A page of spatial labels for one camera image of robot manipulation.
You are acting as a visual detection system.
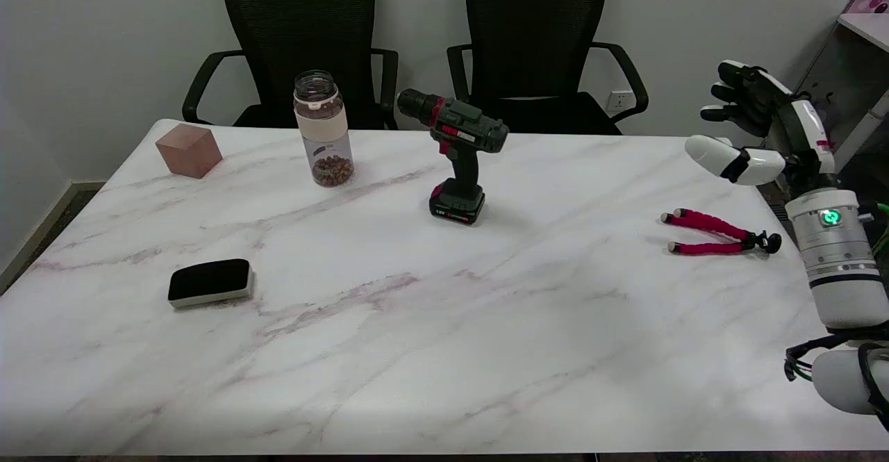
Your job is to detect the red flexible mini tripod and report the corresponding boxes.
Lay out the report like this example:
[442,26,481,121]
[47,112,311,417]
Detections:
[660,208,783,256]

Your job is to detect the white desk with cartoon panel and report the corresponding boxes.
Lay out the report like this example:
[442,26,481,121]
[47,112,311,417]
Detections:
[792,0,889,178]

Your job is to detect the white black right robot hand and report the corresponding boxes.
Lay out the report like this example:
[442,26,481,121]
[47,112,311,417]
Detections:
[684,60,838,186]

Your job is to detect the black red cordless drill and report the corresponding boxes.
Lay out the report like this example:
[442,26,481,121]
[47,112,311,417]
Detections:
[397,88,509,226]

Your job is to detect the black mesh office chair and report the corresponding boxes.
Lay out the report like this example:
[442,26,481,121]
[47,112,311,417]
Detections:
[182,0,400,131]
[447,0,649,135]

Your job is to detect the black whiteboard eraser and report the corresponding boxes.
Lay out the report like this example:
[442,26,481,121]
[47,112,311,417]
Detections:
[167,258,254,309]

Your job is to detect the clear jar with nuts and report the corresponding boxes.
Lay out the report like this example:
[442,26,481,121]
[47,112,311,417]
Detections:
[293,69,356,188]

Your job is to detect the pink wooden cube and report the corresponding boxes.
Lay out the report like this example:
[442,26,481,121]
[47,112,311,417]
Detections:
[155,123,224,180]

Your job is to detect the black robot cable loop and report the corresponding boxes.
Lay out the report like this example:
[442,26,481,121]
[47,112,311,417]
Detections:
[784,333,889,432]

